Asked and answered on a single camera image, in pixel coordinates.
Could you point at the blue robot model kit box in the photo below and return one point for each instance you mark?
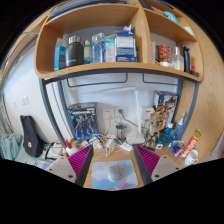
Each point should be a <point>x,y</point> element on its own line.
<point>83,120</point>

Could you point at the white desk lamp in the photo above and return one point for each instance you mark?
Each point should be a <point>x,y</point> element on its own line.
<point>137,113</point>

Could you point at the white power strip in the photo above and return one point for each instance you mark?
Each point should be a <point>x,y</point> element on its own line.
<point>126,146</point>

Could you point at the wooden wall shelf unit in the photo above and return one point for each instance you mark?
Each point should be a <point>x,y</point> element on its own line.
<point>100,68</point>

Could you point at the pastel cloud print mouse pad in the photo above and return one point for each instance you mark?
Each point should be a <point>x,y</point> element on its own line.
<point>128,178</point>

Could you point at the colourful model kit box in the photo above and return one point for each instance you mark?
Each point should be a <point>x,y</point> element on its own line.
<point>165,106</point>

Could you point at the teal blanket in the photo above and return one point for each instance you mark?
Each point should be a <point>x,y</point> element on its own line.
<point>10,146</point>

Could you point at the black bag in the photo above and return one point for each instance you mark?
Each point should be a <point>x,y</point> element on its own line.
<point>31,138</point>

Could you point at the white mug with face print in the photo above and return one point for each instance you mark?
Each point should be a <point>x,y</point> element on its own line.
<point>191,158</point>

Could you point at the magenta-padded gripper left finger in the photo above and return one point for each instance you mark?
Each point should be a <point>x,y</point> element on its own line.
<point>63,166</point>

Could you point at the red chips can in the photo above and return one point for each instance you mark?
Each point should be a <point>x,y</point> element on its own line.
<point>190,145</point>

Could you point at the white bottle with red cap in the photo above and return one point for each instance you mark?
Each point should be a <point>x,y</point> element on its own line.
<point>70,150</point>

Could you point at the teal round tin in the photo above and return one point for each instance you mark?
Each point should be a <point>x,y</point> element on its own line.
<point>164,140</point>

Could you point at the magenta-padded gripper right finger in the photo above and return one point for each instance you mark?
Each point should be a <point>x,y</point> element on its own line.
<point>165,166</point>

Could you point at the blue snack packet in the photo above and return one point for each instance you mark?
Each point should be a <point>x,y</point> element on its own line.
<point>176,147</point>

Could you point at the small white desk clock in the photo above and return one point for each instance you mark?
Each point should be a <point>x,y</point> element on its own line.
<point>159,146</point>

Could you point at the clear glass jar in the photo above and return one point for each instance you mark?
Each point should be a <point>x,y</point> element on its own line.
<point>121,132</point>

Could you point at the blue spray bottle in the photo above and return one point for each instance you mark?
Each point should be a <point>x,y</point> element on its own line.
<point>178,130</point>

